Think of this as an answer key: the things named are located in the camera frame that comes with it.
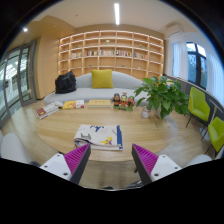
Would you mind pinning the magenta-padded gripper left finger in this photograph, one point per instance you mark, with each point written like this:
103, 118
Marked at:
56, 166

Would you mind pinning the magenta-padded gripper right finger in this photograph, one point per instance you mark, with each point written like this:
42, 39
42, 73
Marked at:
164, 166

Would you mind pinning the white cartoon-print towel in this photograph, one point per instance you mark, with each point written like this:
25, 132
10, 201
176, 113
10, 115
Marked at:
96, 136

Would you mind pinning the red and white book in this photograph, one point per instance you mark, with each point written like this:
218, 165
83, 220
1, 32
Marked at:
47, 110

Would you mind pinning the small white card holder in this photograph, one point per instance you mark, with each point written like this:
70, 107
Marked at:
145, 112

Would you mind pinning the white crumpled tissue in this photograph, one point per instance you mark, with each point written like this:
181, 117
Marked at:
59, 104

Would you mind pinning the lime green chair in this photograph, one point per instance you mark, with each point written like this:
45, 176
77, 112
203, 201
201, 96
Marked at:
198, 105
216, 131

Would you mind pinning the yellow and white book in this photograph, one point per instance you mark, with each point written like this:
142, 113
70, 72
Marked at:
73, 104

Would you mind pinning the green potted plant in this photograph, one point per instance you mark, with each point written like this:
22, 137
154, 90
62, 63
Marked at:
163, 95

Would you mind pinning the flat yellow book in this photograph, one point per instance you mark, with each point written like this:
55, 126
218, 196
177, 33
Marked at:
99, 103

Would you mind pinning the colourful figurine group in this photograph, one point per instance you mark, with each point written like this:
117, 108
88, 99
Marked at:
123, 101

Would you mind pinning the grey curved sofa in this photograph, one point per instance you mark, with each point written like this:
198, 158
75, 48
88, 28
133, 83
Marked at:
83, 93

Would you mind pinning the black bag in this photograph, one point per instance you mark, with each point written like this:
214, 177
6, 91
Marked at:
65, 83

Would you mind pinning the yellow cushion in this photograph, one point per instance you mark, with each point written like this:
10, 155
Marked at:
102, 79

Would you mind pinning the grey-framed glass door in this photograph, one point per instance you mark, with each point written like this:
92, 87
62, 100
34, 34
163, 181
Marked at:
15, 76

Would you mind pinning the white sheer curtain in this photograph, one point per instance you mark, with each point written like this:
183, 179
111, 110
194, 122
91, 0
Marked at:
179, 60

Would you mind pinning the lit wooden shelf unit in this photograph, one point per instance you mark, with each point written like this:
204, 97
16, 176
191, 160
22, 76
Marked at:
110, 50

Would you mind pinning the white air conditioner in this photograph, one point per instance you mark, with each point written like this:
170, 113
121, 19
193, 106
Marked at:
174, 30

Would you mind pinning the round ceiling spotlight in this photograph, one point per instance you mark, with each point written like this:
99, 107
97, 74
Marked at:
25, 29

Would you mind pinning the long ceiling light strip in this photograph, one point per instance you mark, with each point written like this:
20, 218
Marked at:
117, 13

